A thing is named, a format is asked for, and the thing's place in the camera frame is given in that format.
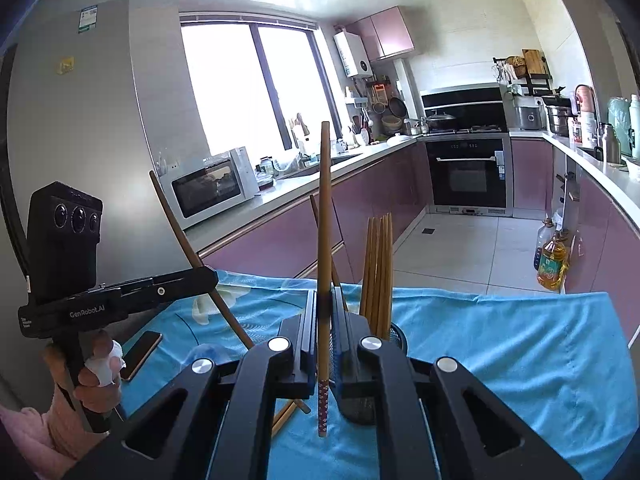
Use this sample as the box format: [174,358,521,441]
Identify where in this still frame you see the steel thermos bottle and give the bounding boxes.
[600,124,622,163]

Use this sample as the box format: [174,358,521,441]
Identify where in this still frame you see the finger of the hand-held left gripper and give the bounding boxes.
[102,267,220,313]

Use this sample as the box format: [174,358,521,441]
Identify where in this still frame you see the pink thermos jug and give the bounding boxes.
[574,85,598,123]

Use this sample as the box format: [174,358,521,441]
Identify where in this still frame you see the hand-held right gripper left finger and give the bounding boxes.
[62,290,319,480]

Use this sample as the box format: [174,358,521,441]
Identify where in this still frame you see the pink wall cabinet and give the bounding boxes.
[345,6,416,62]

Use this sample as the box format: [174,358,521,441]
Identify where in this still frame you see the pink base cabinets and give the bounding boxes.
[197,140,431,281]
[510,137,640,346]

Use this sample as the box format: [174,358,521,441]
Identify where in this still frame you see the wok with lid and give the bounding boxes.
[425,112,458,133]

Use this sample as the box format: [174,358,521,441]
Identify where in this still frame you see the person's left hand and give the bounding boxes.
[43,335,125,412]

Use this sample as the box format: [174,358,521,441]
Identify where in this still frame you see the yellow cooking oil bottle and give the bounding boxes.
[537,232,568,291]

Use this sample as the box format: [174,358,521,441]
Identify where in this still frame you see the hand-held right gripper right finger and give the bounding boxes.
[331,290,583,480]

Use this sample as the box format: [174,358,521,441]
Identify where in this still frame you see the black range hood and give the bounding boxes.
[420,87,507,128]

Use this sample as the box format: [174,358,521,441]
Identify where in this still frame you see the kitchen window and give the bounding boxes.
[180,17,343,158]

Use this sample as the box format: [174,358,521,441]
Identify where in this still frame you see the clear plastic bottle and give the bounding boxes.
[532,217,553,271]

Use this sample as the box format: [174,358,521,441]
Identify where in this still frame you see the silver rice cooker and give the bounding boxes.
[506,94,546,132]

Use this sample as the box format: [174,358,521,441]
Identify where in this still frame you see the silver refrigerator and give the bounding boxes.
[0,0,213,311]

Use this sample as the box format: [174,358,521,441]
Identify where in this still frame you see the white kitchen countertop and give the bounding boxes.
[509,129,640,211]
[182,139,420,251]

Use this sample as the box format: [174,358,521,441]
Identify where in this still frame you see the black built-in oven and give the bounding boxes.
[425,135,514,217]

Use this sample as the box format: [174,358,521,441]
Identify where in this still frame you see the white water heater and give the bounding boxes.
[334,31,375,79]

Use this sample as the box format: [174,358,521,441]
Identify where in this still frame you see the bunch of wooden chopsticks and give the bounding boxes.
[309,194,396,336]

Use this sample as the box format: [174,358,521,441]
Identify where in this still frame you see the blue floral tablecloth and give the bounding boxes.
[120,270,631,480]

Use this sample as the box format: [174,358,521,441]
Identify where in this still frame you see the black wall rack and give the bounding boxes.
[492,49,553,97]

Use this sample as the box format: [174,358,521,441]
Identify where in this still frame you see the wooden cutting board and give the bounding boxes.
[522,49,546,77]

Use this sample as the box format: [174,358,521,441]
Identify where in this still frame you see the steel steamer pot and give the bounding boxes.
[545,102,573,136]

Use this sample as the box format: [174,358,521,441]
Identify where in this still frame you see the white microwave oven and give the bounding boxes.
[170,146,261,231]

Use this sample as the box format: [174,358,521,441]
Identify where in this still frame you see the person's left forearm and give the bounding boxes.
[0,400,118,480]

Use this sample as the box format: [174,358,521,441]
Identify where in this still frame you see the smartphone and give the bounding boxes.
[120,331,164,382]

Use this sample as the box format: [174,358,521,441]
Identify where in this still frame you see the black mesh utensil holder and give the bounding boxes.
[340,321,410,425]

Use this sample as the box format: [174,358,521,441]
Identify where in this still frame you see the mint green flask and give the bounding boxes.
[629,94,640,158]

